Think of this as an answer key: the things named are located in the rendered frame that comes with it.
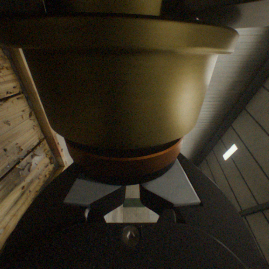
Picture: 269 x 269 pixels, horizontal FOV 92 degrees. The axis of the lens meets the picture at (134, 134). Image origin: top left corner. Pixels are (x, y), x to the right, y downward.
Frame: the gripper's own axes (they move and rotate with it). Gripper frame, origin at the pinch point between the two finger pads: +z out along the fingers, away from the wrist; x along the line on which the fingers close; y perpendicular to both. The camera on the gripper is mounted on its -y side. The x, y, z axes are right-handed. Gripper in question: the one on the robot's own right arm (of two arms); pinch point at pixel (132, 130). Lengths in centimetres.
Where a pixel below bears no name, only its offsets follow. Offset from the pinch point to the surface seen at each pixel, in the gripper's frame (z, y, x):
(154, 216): 627, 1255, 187
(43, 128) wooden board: 13.3, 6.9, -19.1
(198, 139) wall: 883, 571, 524
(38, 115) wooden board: 13.2, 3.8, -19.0
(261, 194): 406, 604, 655
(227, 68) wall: 705, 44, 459
